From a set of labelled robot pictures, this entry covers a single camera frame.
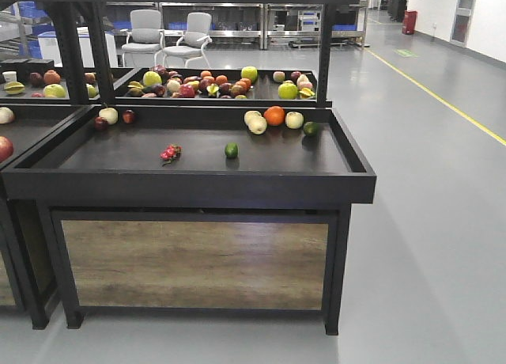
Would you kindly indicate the grey office chair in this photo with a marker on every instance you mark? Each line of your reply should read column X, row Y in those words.
column 192, row 44
column 145, row 40

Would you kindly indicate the pale yellow pear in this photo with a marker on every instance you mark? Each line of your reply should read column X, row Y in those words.
column 257, row 125
column 294, row 120
column 251, row 114

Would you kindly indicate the green lime fruit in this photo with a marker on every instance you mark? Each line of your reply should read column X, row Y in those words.
column 231, row 150
column 311, row 128

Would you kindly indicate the black fruit display stand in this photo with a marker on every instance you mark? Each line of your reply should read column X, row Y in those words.
column 265, row 232

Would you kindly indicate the orange fruit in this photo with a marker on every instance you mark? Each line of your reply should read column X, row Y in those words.
column 274, row 116

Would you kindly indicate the red lychee cluster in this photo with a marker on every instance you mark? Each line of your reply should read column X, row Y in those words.
column 171, row 153

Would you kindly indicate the yellow green pomelo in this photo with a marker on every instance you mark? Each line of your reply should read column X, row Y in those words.
column 151, row 78

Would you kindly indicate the large green apple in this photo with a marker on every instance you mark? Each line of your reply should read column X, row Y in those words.
column 288, row 91
column 249, row 72

